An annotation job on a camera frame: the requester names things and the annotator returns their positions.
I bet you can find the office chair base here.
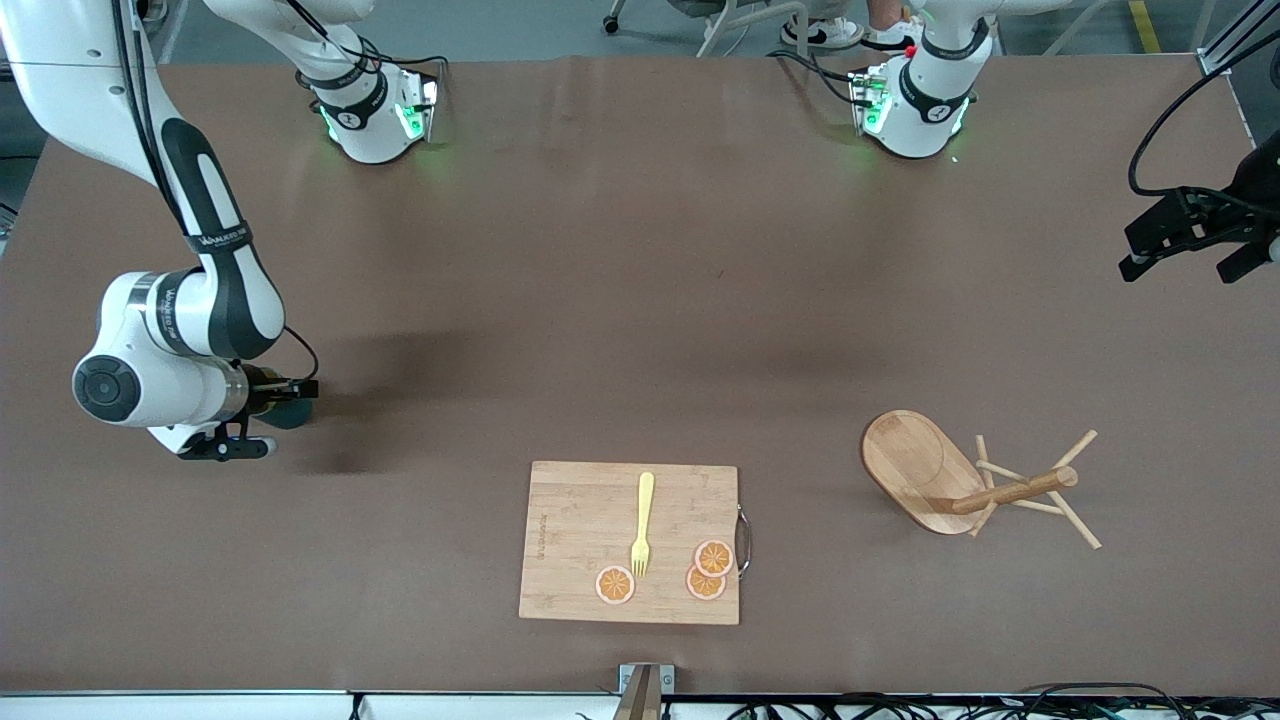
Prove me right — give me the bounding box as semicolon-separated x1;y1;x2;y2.
603;0;811;58

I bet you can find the metal bracket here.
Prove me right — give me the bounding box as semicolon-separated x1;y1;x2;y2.
618;663;676;720

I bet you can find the black arched cable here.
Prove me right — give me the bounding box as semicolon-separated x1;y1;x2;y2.
1015;683;1191;717

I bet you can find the black tangled cable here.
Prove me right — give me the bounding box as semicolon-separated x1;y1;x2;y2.
728;700;1011;720

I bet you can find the bamboo cutting board metal handle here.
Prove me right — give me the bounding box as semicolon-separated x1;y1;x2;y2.
518;460;753;627

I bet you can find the white table edge rail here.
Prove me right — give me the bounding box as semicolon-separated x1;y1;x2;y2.
0;689;1280;720

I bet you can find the aluminium frame post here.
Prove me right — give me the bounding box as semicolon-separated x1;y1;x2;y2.
1195;0;1280;77

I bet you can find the black right arm base cable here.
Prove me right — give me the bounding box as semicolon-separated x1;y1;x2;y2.
290;0;448;101

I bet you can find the black left arm base cable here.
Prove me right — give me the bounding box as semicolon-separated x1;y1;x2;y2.
768;48;863;107

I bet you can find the dark teal cup yellow inside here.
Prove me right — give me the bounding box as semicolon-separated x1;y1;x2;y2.
255;396;314;432

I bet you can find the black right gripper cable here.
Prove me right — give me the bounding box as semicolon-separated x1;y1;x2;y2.
110;0;322;400

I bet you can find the white sneaker black logo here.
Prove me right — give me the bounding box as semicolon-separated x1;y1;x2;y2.
780;15;864;51

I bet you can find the yellow plastic fork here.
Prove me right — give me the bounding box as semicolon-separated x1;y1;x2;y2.
630;471;657;580

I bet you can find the black arm base cable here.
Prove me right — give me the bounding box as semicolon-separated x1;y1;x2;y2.
768;48;863;107
290;0;448;101

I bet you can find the wooden mug rack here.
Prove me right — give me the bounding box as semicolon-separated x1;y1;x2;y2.
860;409;1103;551

